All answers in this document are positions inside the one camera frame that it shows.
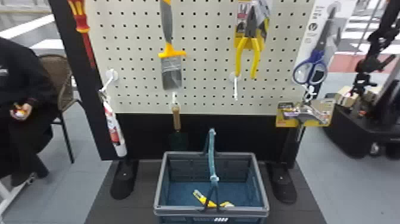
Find white pegboard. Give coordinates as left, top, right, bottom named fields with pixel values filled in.
left=48, top=0, right=317, bottom=205

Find blue basket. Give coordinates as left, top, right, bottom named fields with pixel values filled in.
left=152, top=127, right=270, bottom=224

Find yellow utility knife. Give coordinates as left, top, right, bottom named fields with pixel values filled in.
left=192, top=189, right=235, bottom=209

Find white red tube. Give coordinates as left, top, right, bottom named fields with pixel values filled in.
left=98, top=70, right=128, bottom=158

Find yellow pliers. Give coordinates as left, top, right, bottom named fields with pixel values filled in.
left=233, top=0, right=271, bottom=81

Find silver wrench on yellow card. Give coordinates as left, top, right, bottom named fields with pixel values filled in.
left=275, top=98, right=337, bottom=129

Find blue scissors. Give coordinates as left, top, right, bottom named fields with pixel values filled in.
left=291, top=0, right=359, bottom=103

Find brown chair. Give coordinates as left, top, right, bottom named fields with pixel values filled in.
left=38, top=53, right=78, bottom=164

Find red screwdriver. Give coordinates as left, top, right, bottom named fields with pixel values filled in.
left=67, top=0, right=98, bottom=69

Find person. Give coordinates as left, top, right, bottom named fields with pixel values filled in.
left=0, top=36, right=62, bottom=188

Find wooden handled brush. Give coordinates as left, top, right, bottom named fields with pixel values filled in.
left=169, top=104, right=190, bottom=151

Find yellow handled scraper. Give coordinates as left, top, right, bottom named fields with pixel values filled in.
left=157, top=0, right=188, bottom=92

